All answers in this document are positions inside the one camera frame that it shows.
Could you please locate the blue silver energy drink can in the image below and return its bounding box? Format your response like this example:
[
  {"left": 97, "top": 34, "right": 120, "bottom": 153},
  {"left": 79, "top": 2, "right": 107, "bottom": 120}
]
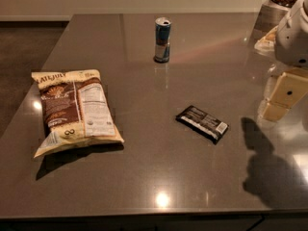
[{"left": 154, "top": 17, "right": 171, "bottom": 63}]

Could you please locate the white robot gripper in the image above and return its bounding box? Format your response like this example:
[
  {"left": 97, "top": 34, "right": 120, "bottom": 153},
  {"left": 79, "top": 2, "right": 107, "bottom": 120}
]
[{"left": 261, "top": 0, "right": 308, "bottom": 122}]

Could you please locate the white plate with snack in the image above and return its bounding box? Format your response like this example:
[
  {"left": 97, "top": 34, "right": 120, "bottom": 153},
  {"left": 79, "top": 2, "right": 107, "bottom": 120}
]
[{"left": 254, "top": 26, "right": 277, "bottom": 52}]

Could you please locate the jar of coffee beans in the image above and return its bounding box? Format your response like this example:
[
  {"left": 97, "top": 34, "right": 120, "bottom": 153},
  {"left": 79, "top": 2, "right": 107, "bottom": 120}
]
[{"left": 254, "top": 0, "right": 297, "bottom": 32}]

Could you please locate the brown and cream chip bag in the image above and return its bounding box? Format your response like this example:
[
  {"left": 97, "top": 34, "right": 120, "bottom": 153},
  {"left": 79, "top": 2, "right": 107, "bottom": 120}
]
[{"left": 32, "top": 69, "right": 123, "bottom": 157}]

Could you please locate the black rxbar chocolate bar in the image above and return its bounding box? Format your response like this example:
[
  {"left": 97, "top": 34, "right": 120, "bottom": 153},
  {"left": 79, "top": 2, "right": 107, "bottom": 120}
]
[{"left": 175, "top": 105, "right": 229, "bottom": 144}]

